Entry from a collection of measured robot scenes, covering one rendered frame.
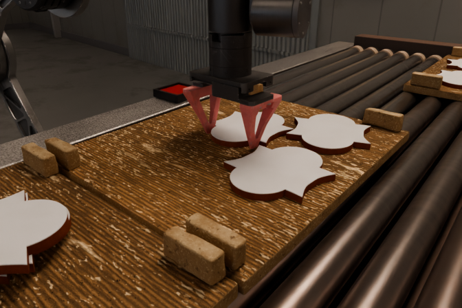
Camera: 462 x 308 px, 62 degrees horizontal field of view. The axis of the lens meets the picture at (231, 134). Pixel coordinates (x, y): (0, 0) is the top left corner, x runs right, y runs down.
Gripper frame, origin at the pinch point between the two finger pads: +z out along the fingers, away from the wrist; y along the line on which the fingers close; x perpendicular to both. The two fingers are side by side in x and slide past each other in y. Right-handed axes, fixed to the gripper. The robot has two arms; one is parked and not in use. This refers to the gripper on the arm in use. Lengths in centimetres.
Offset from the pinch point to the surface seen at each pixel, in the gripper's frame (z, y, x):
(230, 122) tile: -0.1, 3.3, -3.6
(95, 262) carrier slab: 1.2, -8.2, 26.8
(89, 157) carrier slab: 0.9, 10.6, 16.6
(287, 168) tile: 0.1, -12.0, 3.4
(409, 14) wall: 4, 58, -252
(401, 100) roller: 2.5, -10.5, -40.9
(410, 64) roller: 3, 0, -78
